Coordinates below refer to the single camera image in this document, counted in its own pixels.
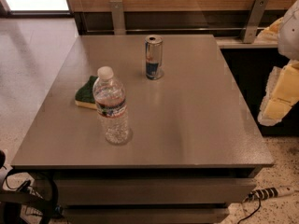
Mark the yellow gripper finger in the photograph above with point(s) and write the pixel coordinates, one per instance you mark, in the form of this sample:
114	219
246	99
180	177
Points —
281	94

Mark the clear plastic water bottle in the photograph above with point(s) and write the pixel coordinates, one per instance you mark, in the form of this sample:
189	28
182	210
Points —
110	99

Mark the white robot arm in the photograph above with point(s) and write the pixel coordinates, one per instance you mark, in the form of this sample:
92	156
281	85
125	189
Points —
287	29

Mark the white power strip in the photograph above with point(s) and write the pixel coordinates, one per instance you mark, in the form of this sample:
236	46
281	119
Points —
269	193

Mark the silver blue energy drink can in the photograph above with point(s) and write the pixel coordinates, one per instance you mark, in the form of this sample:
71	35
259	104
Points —
153	55

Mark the green yellow sponge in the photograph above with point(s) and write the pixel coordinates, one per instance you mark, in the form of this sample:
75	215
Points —
84	96

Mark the right metal bracket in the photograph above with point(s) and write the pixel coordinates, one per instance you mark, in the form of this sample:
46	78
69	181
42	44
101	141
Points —
249	31

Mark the metal bracket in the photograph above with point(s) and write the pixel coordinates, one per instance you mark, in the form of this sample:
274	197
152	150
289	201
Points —
249	31
118	19

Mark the left metal bracket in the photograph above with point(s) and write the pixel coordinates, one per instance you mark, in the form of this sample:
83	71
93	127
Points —
118	19

